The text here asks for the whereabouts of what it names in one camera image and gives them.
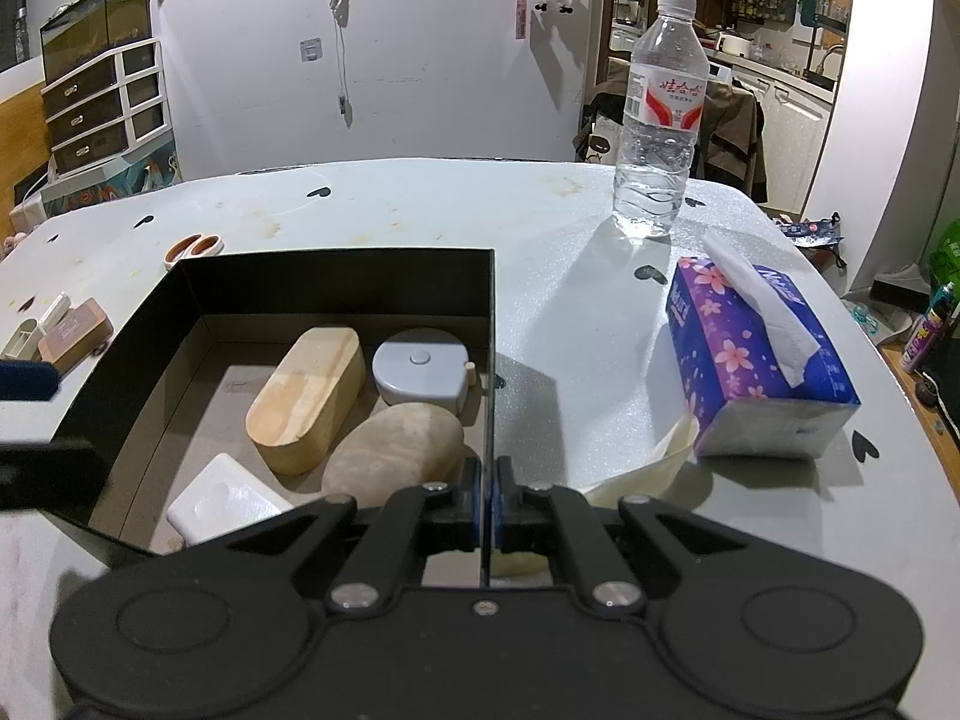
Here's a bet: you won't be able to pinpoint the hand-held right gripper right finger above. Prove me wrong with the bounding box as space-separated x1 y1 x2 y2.
493 456 751 612

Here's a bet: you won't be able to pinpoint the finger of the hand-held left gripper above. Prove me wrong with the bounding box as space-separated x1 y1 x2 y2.
0 439 106 515
0 362 61 400

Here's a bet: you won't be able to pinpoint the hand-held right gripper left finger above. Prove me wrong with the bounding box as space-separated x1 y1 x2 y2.
225 456 481 612

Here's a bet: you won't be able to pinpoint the grey-green small box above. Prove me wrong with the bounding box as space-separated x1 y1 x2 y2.
0 292 72 361

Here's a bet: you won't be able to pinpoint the brown rectangular case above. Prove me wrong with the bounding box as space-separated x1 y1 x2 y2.
37 298 115 376

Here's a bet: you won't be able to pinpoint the smooth beige stone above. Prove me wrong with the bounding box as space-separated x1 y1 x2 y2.
321 403 466 511

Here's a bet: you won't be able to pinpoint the white round tape measure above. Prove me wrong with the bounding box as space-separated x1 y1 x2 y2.
371 328 477 415

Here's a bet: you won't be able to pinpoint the white charger plug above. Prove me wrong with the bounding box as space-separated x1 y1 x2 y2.
166 452 290 547

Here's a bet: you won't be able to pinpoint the oval wooden block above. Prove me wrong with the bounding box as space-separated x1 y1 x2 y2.
245 325 368 476

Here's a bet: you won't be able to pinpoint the orange and white scissors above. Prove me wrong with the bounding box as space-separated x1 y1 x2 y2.
163 234 224 272

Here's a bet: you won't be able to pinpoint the black cardboard box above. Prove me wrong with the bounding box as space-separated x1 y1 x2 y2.
49 246 502 590

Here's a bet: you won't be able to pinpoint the white appliance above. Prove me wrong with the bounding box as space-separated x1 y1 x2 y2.
7 180 53 237

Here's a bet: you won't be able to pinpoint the teal printed cabinet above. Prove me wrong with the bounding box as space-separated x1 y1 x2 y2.
41 142 182 218

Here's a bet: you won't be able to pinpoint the white and brown drawer unit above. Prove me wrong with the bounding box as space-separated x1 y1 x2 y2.
41 37 170 173

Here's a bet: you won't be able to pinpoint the purple floral tissue box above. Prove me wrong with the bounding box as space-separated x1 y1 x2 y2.
665 227 861 460

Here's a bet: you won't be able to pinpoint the glass fish tank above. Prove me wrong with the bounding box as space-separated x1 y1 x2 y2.
39 0 155 83

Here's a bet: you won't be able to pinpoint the clear water bottle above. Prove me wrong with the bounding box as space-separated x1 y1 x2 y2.
613 0 710 237

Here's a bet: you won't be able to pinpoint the dark printed wrapper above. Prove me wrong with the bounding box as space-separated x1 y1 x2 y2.
772 214 848 267

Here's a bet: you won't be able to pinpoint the chair with brown cloth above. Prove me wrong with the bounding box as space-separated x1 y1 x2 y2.
577 56 770 203

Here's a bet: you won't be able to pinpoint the spray can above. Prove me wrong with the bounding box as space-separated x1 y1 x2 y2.
900 281 960 374

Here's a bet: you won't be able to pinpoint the white lower kitchen cabinet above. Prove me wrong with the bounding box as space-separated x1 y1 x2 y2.
731 64 837 215

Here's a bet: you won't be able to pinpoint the hanging white cord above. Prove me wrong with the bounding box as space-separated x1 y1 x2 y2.
330 0 355 128

